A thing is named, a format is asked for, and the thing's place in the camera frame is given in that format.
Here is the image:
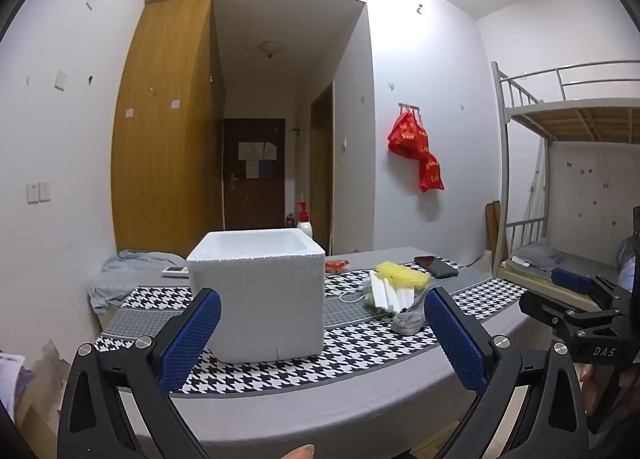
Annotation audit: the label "wooden side door frame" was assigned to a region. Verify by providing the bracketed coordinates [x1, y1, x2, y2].
[310, 82, 335, 256]

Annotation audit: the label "white face mask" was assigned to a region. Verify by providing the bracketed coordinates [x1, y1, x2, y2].
[382, 283, 416, 314]

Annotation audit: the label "person's right hand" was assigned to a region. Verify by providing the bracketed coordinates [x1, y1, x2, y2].
[575, 363, 601, 417]

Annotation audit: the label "person's left hand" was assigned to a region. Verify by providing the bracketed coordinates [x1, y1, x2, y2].
[277, 444, 317, 459]

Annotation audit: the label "white wall socket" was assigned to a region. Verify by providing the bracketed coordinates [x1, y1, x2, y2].
[26, 180, 51, 204]

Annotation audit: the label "blue patterned quilt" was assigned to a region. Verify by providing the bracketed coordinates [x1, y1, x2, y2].
[617, 234, 640, 290]

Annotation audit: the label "white foam box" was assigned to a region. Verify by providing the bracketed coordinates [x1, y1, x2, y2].
[186, 227, 327, 364]

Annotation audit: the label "yellow foam net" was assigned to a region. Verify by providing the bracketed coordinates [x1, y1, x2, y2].
[375, 261, 432, 290]

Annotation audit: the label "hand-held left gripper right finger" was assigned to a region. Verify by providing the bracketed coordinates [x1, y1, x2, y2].
[424, 286, 588, 459]

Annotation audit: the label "wooden boards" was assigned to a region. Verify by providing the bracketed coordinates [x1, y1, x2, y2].
[484, 200, 508, 265]

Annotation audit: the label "white printed paper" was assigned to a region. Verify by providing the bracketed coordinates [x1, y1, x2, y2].
[0, 353, 26, 412]

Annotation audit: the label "light blue cloth bundle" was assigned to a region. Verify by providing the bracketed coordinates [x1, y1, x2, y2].
[87, 250, 188, 315]

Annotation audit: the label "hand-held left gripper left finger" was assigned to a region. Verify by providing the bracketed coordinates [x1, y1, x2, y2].
[57, 287, 222, 459]

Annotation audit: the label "white lotion bottle red pump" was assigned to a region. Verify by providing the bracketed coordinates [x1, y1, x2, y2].
[295, 201, 314, 240]

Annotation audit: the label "grey pillow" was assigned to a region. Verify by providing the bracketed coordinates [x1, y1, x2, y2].
[510, 241, 566, 272]

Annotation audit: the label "red plastic bag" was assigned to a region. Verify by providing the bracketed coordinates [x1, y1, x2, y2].
[387, 108, 430, 158]
[417, 151, 445, 193]

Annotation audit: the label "black smartphone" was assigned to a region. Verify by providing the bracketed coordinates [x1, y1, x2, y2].
[414, 255, 460, 279]

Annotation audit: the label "grey sheet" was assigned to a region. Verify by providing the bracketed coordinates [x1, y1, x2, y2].
[92, 246, 531, 459]

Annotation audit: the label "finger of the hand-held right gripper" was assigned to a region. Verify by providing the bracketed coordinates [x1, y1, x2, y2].
[551, 266, 621, 301]
[518, 291, 601, 335]

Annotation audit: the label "metal bunk bed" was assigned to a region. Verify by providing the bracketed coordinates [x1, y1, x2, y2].
[490, 60, 640, 312]

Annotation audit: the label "wooden wardrobe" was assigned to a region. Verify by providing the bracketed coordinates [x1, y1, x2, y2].
[111, 0, 227, 255]

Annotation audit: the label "white paper notice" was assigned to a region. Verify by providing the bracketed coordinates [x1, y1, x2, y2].
[238, 141, 277, 160]

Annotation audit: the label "grey sock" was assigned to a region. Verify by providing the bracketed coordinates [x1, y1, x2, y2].
[391, 286, 432, 336]

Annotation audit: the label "brown entrance door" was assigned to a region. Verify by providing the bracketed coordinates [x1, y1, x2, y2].
[223, 119, 287, 231]

